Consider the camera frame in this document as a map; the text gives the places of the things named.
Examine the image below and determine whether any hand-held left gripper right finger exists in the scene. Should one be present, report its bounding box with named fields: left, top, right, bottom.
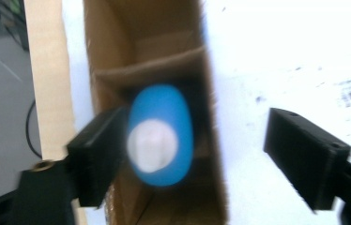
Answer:
left=263, top=107, right=351, bottom=214

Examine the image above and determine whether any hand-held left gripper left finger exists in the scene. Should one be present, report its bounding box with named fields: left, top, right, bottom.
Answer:
left=66, top=105, right=131, bottom=209

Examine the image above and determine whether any blue plastic bottle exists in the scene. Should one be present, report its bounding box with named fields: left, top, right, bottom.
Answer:
left=126, top=82, right=195, bottom=188

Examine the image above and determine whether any blue cardboard box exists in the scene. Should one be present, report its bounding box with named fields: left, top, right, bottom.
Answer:
left=83, top=0, right=230, bottom=225

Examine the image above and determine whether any light wooden table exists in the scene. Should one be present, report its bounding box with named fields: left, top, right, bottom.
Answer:
left=23, top=0, right=89, bottom=225

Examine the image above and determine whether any black floor cable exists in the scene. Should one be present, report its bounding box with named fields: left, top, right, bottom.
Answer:
left=24, top=98, right=43, bottom=159

